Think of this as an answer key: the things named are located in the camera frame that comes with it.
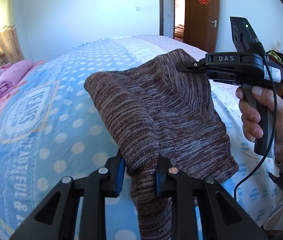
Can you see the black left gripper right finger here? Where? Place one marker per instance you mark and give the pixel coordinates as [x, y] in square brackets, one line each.
[202, 200]

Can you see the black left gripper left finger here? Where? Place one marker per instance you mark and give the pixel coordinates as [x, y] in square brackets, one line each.
[75, 207]

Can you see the brown striped knit sweater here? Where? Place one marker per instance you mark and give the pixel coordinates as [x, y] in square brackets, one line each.
[152, 111]

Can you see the person's right hand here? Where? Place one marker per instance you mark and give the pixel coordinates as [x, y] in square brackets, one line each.
[251, 117]

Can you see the brown wooden door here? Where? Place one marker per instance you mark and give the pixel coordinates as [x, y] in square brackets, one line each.
[200, 22]

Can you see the blue polka dot bed blanket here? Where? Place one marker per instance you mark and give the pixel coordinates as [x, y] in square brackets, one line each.
[49, 127]

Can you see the folded pink quilt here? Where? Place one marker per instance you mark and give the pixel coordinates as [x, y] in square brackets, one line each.
[12, 74]

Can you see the beige patterned curtain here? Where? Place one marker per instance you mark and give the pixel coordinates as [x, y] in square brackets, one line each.
[10, 50]

